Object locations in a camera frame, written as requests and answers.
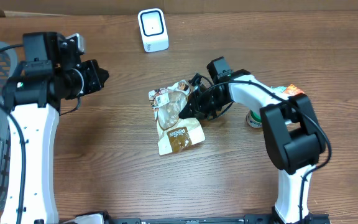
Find right black cable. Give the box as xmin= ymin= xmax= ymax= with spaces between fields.
xmin=197 ymin=80 xmax=333 ymax=224

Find green lid jar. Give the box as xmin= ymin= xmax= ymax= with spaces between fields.
xmin=246 ymin=110 xmax=262 ymax=128

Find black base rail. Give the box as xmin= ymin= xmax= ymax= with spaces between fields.
xmin=104 ymin=214 xmax=331 ymax=224

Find cardboard box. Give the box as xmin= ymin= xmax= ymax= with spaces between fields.
xmin=0 ymin=0 xmax=358 ymax=17

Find light green wipes packet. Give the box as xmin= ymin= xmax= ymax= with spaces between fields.
xmin=272 ymin=86 xmax=287 ymax=94

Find white barcode scanner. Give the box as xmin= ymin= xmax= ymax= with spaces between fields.
xmin=137 ymin=8 xmax=169 ymax=53

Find black cable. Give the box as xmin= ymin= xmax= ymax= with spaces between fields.
xmin=197 ymin=80 xmax=333 ymax=224
xmin=0 ymin=43 xmax=27 ymax=224

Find orange tissue pack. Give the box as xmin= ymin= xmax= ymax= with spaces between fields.
xmin=283 ymin=84 xmax=304 ymax=96

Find left black cable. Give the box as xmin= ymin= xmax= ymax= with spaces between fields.
xmin=0 ymin=43 xmax=27 ymax=224

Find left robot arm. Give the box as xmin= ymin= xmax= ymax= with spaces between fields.
xmin=1 ymin=32 xmax=109 ymax=223

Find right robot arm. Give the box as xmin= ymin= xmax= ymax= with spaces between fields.
xmin=179 ymin=57 xmax=332 ymax=223

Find beige snack bag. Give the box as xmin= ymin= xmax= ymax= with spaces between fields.
xmin=149 ymin=80 xmax=205 ymax=156

